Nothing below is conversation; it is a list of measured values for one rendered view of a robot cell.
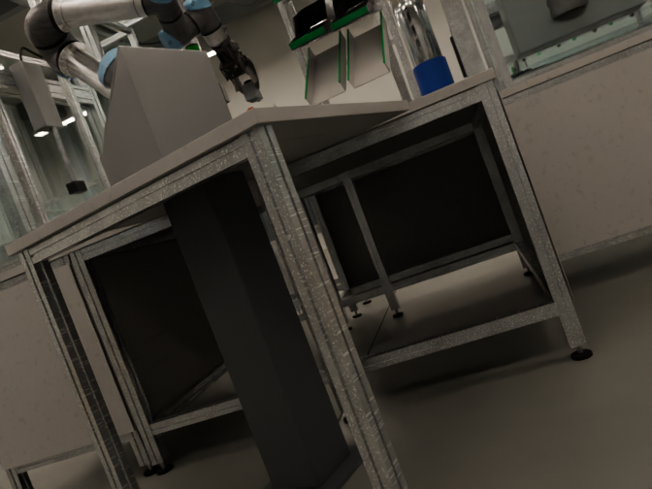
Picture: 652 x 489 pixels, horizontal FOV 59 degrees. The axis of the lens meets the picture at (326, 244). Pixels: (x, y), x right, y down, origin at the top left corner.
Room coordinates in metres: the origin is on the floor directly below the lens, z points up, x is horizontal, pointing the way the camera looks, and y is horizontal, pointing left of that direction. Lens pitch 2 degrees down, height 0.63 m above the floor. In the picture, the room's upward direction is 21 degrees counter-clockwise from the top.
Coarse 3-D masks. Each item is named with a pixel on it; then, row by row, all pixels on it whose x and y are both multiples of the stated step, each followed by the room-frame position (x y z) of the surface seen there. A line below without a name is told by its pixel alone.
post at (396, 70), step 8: (376, 16) 2.98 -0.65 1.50; (376, 24) 2.97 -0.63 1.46; (392, 48) 2.96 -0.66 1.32; (392, 56) 2.97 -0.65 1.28; (392, 64) 2.97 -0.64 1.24; (392, 72) 2.98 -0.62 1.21; (400, 72) 2.97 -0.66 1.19; (400, 80) 2.98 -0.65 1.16; (400, 88) 2.97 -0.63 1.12; (408, 96) 2.97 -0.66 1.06
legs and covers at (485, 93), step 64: (384, 128) 1.71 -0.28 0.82; (512, 128) 1.62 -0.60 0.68; (512, 192) 2.50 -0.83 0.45; (128, 256) 2.33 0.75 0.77; (128, 320) 2.18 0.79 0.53; (192, 320) 2.60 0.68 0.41; (512, 320) 1.67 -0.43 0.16; (576, 320) 1.62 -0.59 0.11; (128, 384) 1.99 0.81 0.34; (192, 384) 2.42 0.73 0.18
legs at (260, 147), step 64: (256, 128) 1.05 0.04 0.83; (192, 192) 1.44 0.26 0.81; (192, 256) 1.49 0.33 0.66; (256, 256) 1.49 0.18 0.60; (320, 256) 1.09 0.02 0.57; (64, 320) 1.53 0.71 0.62; (256, 320) 1.42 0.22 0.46; (320, 320) 1.07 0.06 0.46; (256, 384) 1.46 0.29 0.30; (320, 384) 1.53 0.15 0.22; (320, 448) 1.46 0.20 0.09; (384, 448) 1.07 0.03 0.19
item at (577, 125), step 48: (624, 48) 2.18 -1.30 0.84; (528, 96) 2.27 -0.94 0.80; (576, 96) 2.23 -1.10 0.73; (624, 96) 2.19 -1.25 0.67; (528, 144) 2.29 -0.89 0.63; (576, 144) 2.25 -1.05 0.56; (624, 144) 2.21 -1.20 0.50; (576, 192) 2.26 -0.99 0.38; (624, 192) 2.22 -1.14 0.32; (576, 240) 2.28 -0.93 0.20; (624, 240) 2.24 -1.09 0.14
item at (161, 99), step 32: (128, 64) 1.32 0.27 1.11; (160, 64) 1.40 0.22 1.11; (192, 64) 1.49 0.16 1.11; (128, 96) 1.33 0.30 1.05; (160, 96) 1.37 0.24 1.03; (192, 96) 1.45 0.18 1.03; (128, 128) 1.35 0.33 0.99; (160, 128) 1.34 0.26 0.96; (192, 128) 1.42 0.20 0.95; (128, 160) 1.38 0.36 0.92
